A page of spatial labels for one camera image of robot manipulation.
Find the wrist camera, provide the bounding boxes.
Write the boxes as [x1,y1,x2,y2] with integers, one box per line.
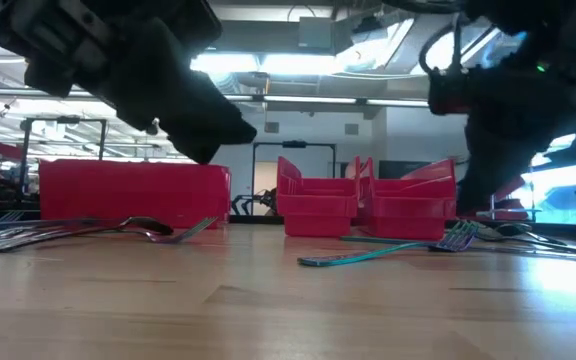
[147,0,224,61]
[426,68,470,117]

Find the bright blue window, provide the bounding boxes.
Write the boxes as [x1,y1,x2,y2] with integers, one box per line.
[517,132,576,225]

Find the long ceiling light bar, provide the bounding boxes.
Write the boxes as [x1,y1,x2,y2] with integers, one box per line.
[0,87,432,109]

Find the silver spoon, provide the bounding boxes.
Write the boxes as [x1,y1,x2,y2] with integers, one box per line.
[0,215,175,253]

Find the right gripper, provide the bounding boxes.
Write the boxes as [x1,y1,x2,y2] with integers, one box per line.
[455,58,576,216]

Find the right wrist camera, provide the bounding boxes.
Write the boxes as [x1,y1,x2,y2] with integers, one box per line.
[426,68,470,117]

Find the teal iridescent fork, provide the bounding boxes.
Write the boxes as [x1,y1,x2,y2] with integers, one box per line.
[296,220,480,268]

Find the red plastic bin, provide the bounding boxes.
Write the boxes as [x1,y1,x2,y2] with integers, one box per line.
[37,158,233,230]
[357,157,458,241]
[276,155,362,239]

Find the silver rectangular air duct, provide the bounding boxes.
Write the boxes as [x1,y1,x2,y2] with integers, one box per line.
[332,14,499,81]

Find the stacked red storage bins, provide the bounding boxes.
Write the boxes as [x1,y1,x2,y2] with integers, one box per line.
[492,174,532,221]

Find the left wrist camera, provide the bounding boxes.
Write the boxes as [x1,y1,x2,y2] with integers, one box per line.
[147,0,224,61]

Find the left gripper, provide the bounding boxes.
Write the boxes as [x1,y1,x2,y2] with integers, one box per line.
[0,0,218,166]

